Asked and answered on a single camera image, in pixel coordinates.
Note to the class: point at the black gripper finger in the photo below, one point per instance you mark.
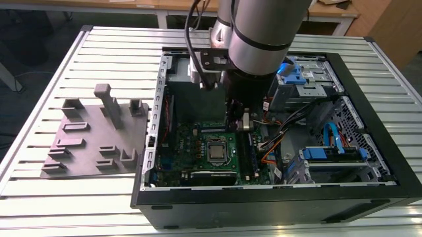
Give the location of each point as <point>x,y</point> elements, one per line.
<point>247,121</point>
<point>234,116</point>

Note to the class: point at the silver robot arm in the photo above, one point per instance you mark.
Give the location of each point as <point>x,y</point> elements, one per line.
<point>263,29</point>

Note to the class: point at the black RAM slot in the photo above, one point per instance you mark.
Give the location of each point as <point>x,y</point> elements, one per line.
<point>243,155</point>

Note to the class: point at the white power connector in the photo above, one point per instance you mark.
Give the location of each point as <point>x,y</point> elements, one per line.
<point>261,146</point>

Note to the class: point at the blue drive bay latch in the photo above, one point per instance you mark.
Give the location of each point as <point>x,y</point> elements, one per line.
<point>295,79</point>

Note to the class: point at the silver CPU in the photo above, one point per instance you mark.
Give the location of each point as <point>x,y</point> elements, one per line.
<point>218,151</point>

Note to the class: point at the grey power supply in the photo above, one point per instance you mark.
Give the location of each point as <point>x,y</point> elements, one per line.
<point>184,103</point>

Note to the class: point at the green motherboard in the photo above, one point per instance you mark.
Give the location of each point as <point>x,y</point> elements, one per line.
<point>190,138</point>

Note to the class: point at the grey metal drive cage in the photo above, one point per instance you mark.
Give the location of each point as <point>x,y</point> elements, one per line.
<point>310,91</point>

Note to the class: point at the blue disk carrier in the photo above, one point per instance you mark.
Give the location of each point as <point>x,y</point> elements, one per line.
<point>317,154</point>

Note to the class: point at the black graphics card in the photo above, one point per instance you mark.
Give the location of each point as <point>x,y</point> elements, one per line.
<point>211,179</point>

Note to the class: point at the grey metal disk bay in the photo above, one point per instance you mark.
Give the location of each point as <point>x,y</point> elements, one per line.
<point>330,168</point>

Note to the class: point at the black PC case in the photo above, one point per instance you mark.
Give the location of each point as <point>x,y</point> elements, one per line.
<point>263,212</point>

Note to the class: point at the grey parts rack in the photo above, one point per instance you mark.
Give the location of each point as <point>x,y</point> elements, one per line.
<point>92,128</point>

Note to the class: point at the brown wooden cabinet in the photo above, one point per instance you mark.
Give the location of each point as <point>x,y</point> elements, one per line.
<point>395,24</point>

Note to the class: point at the grey metal leg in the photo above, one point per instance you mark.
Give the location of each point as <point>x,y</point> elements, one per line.
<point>9,76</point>

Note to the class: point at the black office chair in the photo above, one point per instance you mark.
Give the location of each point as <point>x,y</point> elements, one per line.
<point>25,37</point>

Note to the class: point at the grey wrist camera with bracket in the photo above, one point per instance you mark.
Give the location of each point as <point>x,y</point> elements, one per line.
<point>194,71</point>

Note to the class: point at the wooden desk white frame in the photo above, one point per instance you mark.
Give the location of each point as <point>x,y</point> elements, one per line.
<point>330,11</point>

